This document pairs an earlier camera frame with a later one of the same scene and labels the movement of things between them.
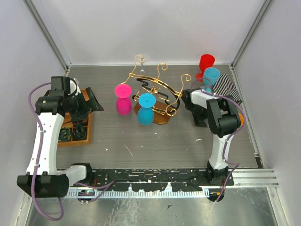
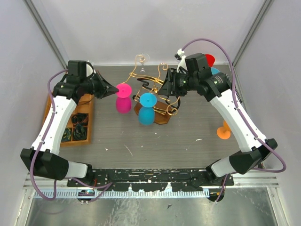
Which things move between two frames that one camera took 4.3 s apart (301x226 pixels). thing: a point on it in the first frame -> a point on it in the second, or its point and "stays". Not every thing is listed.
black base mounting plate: x=153 y=179 stays
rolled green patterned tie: x=65 y=134 stays
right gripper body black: x=199 y=112 -> x=181 y=82
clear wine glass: x=142 y=58 stays
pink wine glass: x=123 y=102 stays
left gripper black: x=93 y=103 -> x=106 y=89
